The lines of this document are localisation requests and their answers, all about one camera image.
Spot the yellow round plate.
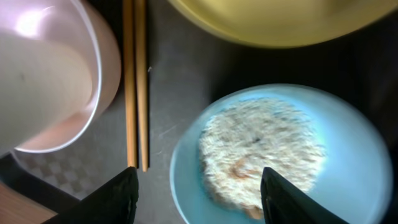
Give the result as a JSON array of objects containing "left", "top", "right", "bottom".
[{"left": 170, "top": 0, "right": 397, "bottom": 48}]

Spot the white cup in pink bowl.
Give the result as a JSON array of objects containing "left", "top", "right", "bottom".
[{"left": 0, "top": 0, "right": 103, "bottom": 156}]

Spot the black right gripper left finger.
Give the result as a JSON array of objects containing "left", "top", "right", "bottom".
[{"left": 45, "top": 167, "right": 139, "bottom": 224}]

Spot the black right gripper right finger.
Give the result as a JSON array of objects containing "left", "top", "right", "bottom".
[{"left": 261, "top": 167, "right": 348, "bottom": 224}]

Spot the leftover rice food waste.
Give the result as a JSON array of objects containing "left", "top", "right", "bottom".
[{"left": 198, "top": 98, "right": 326, "bottom": 220}]

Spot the pink bowl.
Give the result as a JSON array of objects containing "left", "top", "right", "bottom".
[{"left": 1, "top": 0, "right": 121, "bottom": 153}]

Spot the light blue bowl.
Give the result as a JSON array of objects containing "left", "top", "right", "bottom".
[{"left": 170, "top": 84, "right": 394, "bottom": 224}]

